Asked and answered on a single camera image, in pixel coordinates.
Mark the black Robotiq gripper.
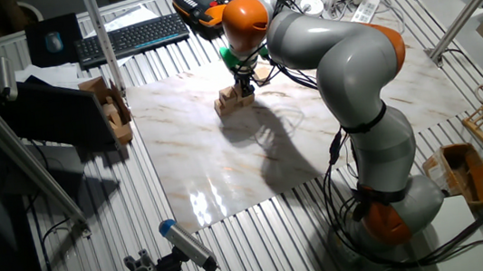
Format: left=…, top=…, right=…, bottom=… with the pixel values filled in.
left=232, top=63, right=262, bottom=99

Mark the white marble pattern sheet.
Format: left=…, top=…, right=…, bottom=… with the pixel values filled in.
left=120, top=0, right=483, bottom=240

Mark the white round socket hub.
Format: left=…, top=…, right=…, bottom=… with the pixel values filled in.
left=298, top=0, right=326, bottom=18

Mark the black computer keyboard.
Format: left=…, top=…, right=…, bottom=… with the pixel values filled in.
left=72, top=11, right=194, bottom=72

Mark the white power strip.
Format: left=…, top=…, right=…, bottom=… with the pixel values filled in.
left=347, top=0, right=383, bottom=24

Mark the upright aluminium strut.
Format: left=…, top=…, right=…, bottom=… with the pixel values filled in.
left=79, top=0, right=129, bottom=102

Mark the open cardboard box with wood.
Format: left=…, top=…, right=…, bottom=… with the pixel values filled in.
left=76, top=73, right=137, bottom=150

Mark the black mouse pad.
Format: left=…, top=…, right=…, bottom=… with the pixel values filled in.
left=22, top=11, right=87, bottom=71

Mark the black flat monitor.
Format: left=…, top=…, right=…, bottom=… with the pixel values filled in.
left=0, top=58, right=121, bottom=165

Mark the dark computer mouse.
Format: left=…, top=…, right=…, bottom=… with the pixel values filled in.
left=43, top=29, right=65, bottom=54

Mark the long diagonal aluminium strut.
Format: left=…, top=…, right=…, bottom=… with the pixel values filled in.
left=0, top=53, right=93, bottom=248

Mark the brown cardboard box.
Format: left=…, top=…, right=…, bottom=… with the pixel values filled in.
left=419, top=139, right=483, bottom=217

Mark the white box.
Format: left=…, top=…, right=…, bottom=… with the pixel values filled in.
left=420, top=192, right=483, bottom=271

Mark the silver camera with blue end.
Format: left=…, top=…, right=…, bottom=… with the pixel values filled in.
left=157, top=213, right=220, bottom=271

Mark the black camera clamp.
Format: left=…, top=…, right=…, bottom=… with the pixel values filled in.
left=153, top=246, right=189, bottom=271

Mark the silver camera on strut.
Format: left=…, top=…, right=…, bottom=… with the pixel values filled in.
left=0, top=53, right=21, bottom=103

